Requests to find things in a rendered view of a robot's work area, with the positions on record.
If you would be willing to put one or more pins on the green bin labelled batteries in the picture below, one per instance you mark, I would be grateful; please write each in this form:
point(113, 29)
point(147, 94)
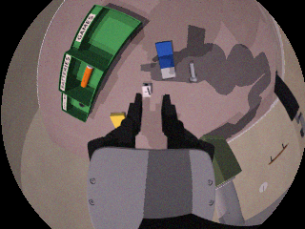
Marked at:
point(107, 31)

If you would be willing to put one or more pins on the white and blue eraser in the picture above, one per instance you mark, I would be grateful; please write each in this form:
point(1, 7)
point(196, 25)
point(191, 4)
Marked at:
point(165, 57)

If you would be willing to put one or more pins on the orange battery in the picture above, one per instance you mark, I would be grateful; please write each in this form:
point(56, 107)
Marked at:
point(86, 76)

